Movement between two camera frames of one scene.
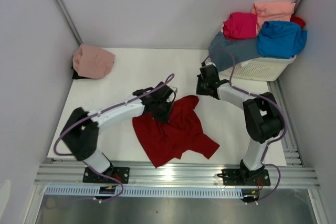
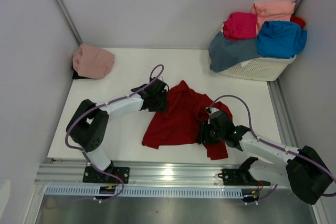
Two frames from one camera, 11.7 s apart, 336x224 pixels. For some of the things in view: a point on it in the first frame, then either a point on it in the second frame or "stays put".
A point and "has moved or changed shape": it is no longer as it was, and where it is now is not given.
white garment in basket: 245,63 stays put
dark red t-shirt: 162,141 has moved or changed shape
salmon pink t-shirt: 267,11 stays put
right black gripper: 199,91 -> 202,136
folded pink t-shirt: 92,62 stays put
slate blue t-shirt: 226,53 stays put
